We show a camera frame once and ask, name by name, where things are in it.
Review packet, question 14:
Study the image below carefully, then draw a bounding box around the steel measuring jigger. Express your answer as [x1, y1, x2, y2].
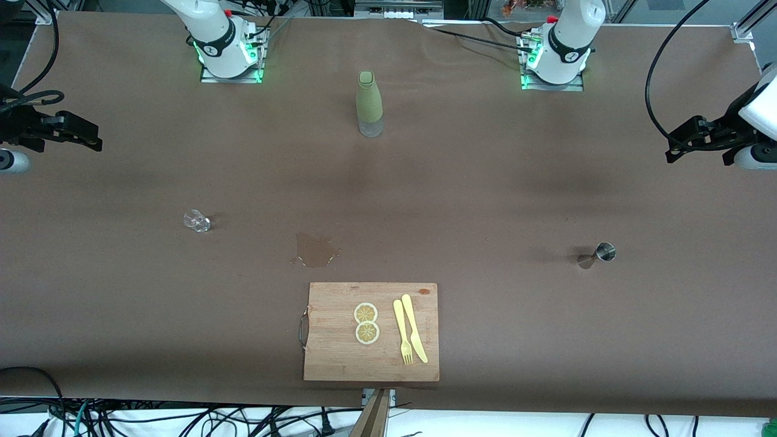
[577, 242, 617, 270]

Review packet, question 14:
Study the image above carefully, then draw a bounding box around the brown table cover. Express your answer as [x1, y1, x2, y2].
[0, 11, 777, 419]

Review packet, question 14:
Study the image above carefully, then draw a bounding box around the green bottle with clear base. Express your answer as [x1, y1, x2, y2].
[356, 70, 384, 138]

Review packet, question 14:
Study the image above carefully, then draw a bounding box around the grey power strip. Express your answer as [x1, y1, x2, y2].
[355, 0, 444, 19]

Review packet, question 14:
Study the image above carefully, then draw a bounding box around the wooden cutting board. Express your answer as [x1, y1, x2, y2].
[299, 282, 440, 383]

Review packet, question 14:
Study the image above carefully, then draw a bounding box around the yellow plastic knife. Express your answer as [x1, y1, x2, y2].
[401, 294, 429, 364]

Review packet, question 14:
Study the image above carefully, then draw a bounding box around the yellow plastic fork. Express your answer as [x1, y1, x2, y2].
[393, 299, 414, 366]

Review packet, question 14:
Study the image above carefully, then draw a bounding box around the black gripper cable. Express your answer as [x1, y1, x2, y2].
[0, 0, 65, 116]
[645, 0, 711, 139]

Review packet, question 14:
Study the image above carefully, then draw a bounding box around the aluminium frame profile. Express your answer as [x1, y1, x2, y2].
[24, 0, 58, 25]
[731, 0, 777, 43]

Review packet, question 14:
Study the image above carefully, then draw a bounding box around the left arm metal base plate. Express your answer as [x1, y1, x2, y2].
[519, 33, 585, 92]

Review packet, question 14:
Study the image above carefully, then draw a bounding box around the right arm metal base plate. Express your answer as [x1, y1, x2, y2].
[200, 24, 266, 84]

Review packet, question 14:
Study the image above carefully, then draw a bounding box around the thick black floor cable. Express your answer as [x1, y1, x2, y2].
[0, 366, 66, 437]

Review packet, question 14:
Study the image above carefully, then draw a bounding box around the black base cable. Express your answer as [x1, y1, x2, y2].
[419, 17, 538, 55]

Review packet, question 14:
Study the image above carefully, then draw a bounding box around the wooden camera post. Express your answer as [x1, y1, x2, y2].
[349, 388, 392, 437]

